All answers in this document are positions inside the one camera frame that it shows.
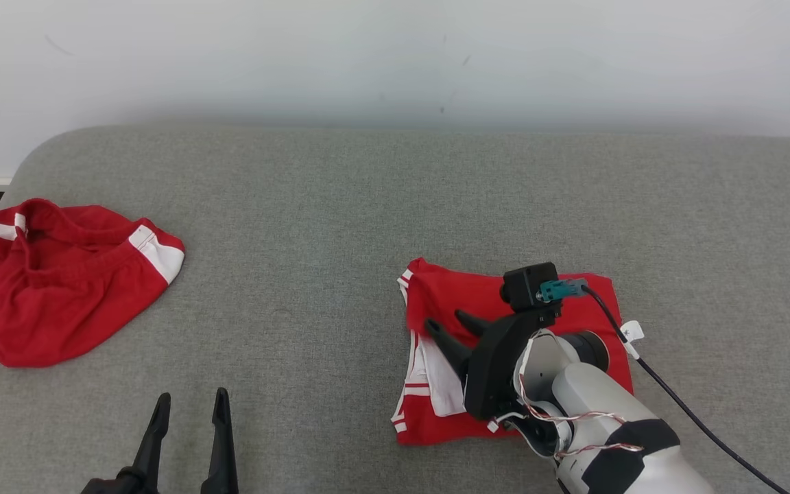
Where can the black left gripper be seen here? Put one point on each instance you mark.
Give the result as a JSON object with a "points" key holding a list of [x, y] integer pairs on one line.
{"points": [[110, 486]]}

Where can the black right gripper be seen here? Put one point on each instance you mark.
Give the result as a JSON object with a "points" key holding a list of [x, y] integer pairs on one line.
{"points": [[491, 370]]}

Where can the red jersey with white tee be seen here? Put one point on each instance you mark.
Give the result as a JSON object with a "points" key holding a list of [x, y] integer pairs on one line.
{"points": [[450, 288]]}

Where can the red shorts with white bands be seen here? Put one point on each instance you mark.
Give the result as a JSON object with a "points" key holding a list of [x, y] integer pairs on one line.
{"points": [[45, 302]]}

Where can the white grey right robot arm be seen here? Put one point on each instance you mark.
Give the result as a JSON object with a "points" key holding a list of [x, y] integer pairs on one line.
{"points": [[594, 398]]}

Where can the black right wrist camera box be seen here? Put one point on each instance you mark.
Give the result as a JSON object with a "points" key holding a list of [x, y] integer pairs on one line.
{"points": [[525, 285]]}

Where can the teal right camera connector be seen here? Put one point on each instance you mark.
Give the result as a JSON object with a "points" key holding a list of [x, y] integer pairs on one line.
{"points": [[559, 289]]}

